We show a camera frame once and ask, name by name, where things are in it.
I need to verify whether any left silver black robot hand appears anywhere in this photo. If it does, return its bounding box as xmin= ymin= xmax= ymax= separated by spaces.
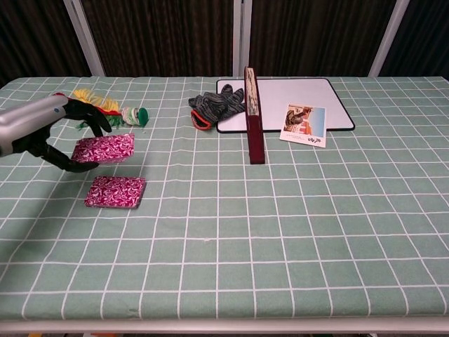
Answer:
xmin=0 ymin=94 xmax=113 ymax=173

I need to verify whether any dark brown curtain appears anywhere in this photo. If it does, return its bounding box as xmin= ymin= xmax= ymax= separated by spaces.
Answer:
xmin=380 ymin=0 xmax=449 ymax=78
xmin=0 ymin=0 xmax=93 ymax=88
xmin=249 ymin=0 xmax=398 ymax=77
xmin=79 ymin=0 xmax=235 ymax=77

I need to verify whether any colourful feather shuttlecock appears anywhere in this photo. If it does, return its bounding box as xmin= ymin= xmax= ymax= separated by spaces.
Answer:
xmin=52 ymin=88 xmax=150 ymax=131

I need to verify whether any grey knitted work glove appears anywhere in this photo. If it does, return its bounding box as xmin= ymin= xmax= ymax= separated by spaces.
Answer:
xmin=188 ymin=84 xmax=246 ymax=133

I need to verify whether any green checked tablecloth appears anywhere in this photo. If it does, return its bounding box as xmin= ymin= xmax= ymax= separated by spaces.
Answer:
xmin=0 ymin=75 xmax=449 ymax=322

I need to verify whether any white board with black rim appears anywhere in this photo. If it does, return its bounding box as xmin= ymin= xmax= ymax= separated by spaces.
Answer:
xmin=215 ymin=77 xmax=355 ymax=134

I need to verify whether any picture postcard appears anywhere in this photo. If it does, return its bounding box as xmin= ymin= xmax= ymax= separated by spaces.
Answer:
xmin=279 ymin=103 xmax=328 ymax=149

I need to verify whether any white metal frame post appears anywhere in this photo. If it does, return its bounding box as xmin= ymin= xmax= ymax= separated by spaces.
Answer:
xmin=368 ymin=0 xmax=410 ymax=77
xmin=62 ymin=0 xmax=106 ymax=77

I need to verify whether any white double frame post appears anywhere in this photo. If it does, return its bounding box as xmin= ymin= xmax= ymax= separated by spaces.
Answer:
xmin=232 ymin=0 xmax=252 ymax=77

